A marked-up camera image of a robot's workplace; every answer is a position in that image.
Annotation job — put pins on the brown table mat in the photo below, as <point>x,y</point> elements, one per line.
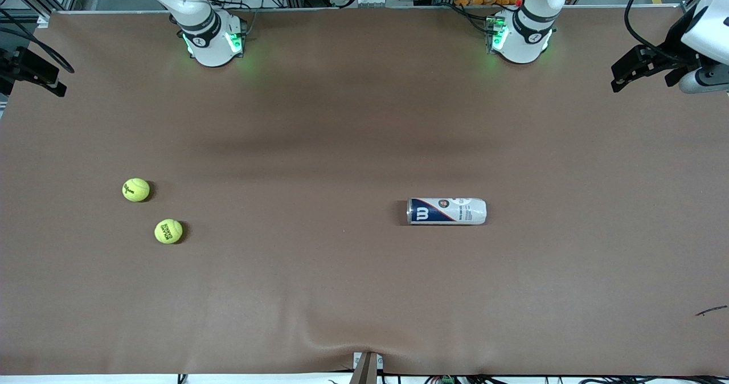
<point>364,287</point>

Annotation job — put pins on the small black twig scrap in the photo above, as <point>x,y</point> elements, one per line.
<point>712,310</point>

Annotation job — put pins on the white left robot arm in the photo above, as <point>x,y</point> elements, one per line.
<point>524,36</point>

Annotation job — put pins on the yellow tennis ball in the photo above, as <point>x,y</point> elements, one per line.
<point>136,190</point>
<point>168,231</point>

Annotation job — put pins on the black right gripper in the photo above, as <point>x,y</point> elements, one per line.
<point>23,66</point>

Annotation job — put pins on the grey camera post bracket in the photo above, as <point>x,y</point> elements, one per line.
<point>365,368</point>

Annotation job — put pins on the green terminal connector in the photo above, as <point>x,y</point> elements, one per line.
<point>447,380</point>

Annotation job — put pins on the white blue tennis ball can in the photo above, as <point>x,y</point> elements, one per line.
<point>447,211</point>

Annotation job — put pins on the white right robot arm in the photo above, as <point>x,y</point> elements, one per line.
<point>211,36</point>

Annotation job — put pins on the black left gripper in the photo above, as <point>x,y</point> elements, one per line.
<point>670,53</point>

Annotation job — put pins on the white terminal block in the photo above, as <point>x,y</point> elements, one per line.
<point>376,0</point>

